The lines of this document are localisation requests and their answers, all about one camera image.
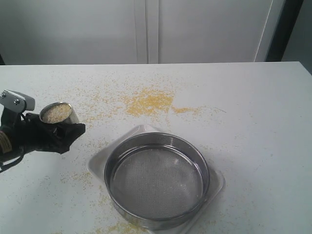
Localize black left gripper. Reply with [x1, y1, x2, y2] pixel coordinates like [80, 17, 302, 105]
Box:
[0, 108, 86, 161]

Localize stainless steel cup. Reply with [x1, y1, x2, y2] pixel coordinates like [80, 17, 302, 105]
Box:
[39, 102, 79, 124]

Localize round steel mesh sieve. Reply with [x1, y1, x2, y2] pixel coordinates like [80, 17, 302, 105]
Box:
[104, 132, 210, 230]

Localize white square plastic tray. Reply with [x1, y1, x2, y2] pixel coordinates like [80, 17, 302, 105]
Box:
[87, 124, 226, 234]

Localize white cabinet doors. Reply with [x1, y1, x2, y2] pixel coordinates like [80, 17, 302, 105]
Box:
[0, 0, 284, 65]

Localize spilled yellow grain pile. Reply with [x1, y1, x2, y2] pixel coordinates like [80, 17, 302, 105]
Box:
[123, 88, 202, 116]

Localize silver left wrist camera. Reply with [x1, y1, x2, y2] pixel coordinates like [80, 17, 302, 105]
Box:
[0, 90, 36, 113]

